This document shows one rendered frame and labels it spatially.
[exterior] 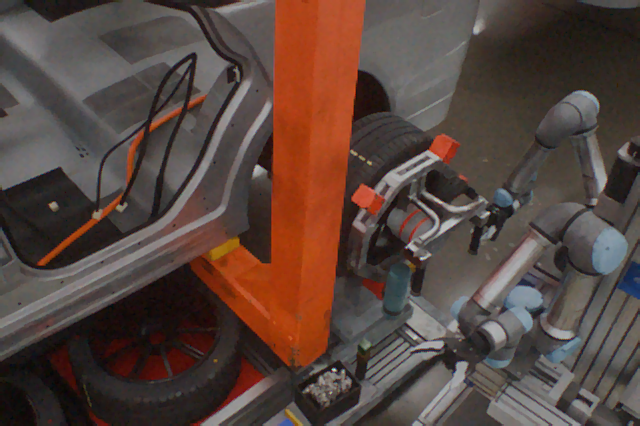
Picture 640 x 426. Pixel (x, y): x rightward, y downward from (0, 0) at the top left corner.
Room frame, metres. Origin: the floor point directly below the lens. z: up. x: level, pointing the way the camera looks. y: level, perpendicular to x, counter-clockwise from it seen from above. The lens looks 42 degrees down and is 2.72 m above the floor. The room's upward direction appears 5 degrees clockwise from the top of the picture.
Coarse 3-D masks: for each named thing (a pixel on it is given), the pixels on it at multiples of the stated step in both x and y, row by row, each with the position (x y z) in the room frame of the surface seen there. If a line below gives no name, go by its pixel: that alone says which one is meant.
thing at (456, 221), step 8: (480, 208) 2.01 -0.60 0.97; (456, 216) 1.94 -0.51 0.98; (464, 216) 1.94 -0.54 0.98; (472, 216) 1.98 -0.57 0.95; (448, 224) 1.89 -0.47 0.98; (456, 224) 1.90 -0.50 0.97; (440, 232) 1.85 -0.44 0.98; (448, 232) 1.87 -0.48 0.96; (432, 240) 1.81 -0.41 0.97; (408, 248) 1.76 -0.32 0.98; (416, 248) 1.76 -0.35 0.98; (424, 248) 1.78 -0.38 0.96
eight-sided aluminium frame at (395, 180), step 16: (416, 160) 2.08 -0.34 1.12; (432, 160) 2.08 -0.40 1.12; (400, 176) 1.97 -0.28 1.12; (416, 176) 2.01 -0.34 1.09; (448, 176) 2.16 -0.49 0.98; (384, 192) 1.96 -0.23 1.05; (384, 208) 1.90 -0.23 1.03; (432, 208) 2.23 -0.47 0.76; (352, 224) 1.87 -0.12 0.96; (368, 224) 1.85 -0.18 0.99; (352, 240) 1.86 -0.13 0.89; (368, 240) 1.85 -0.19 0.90; (352, 256) 1.86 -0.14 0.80; (400, 256) 2.08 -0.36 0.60; (368, 272) 1.88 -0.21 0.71; (384, 272) 1.97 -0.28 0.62
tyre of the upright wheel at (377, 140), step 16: (384, 112) 2.31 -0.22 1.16; (352, 128) 2.17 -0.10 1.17; (368, 128) 2.17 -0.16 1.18; (384, 128) 2.18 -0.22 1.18; (400, 128) 2.21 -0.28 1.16; (416, 128) 2.26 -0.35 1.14; (352, 144) 2.09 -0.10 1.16; (368, 144) 2.09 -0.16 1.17; (384, 144) 2.09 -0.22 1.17; (400, 144) 2.09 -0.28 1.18; (416, 144) 2.13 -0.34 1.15; (352, 160) 2.03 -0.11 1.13; (368, 160) 2.02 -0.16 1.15; (384, 160) 2.01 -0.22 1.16; (400, 160) 2.07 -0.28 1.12; (352, 176) 1.98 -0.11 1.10; (368, 176) 1.96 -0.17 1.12; (352, 192) 1.92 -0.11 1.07; (352, 208) 1.90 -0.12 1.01; (336, 272) 1.89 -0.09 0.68; (352, 272) 1.94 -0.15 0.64
